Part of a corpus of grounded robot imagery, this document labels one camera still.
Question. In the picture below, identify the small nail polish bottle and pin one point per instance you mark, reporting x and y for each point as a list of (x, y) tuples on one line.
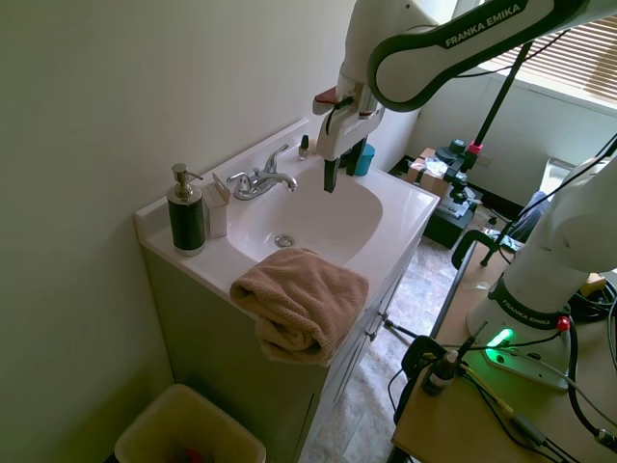
[(303, 150)]

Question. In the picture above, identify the black soap dispenser chrome pump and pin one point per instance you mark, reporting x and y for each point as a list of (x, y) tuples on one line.
[(185, 217)]

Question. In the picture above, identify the black C-clamp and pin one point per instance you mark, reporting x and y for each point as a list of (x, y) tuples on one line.
[(465, 243)]

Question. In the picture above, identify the chrome sink drain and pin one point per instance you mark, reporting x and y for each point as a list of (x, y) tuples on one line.
[(284, 239)]

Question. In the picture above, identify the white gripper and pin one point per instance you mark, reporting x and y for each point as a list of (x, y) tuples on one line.
[(344, 130)]

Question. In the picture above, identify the black table edge clamp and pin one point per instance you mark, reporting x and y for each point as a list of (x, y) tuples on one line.
[(417, 357)]

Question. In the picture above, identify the white vanity sink top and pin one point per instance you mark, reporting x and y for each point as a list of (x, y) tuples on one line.
[(328, 217)]

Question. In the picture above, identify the tan terry towel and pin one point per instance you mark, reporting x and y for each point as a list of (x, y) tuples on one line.
[(299, 294)]

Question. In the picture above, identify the brown cardboard box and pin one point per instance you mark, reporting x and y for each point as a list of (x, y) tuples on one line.
[(431, 181)]

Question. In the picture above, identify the black camera stand pole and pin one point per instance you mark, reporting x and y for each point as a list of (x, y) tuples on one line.
[(501, 94)]

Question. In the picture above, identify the wrist camera with red mount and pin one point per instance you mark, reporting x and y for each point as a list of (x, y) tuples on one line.
[(328, 99)]

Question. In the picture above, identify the black equipment case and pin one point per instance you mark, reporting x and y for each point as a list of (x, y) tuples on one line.
[(448, 224)]

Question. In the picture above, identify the wooden robot table board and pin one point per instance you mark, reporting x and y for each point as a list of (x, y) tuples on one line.
[(448, 424)]

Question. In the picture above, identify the cream plastic trash bin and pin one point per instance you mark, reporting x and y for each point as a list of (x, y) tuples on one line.
[(159, 434)]

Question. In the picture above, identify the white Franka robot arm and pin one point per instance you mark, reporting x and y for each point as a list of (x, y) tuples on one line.
[(482, 43)]

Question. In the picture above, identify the red stand clamp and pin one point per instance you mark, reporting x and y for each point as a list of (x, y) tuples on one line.
[(476, 148)]

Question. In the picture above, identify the grey vanity cabinet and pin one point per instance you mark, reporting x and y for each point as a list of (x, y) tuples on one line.
[(231, 366)]

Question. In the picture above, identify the small white carton box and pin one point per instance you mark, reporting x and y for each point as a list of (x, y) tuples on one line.
[(218, 212)]

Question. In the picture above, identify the teal plastic cup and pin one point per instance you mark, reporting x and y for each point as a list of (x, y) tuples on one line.
[(369, 161)]

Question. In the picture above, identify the window blinds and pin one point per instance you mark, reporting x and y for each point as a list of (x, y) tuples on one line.
[(578, 53)]

